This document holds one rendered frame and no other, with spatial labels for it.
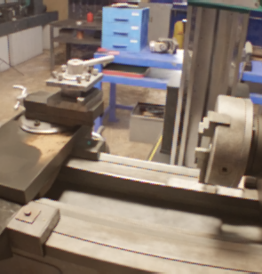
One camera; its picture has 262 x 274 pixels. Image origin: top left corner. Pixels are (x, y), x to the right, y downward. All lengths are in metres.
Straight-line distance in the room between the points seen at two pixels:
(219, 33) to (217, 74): 0.25
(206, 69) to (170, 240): 1.22
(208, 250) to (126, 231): 0.24
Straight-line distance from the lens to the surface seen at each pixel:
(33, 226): 0.90
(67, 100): 1.16
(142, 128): 2.99
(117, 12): 2.84
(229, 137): 0.77
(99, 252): 0.87
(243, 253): 0.93
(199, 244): 0.91
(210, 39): 1.86
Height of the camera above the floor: 1.49
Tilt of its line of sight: 27 degrees down
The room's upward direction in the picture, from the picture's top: 4 degrees clockwise
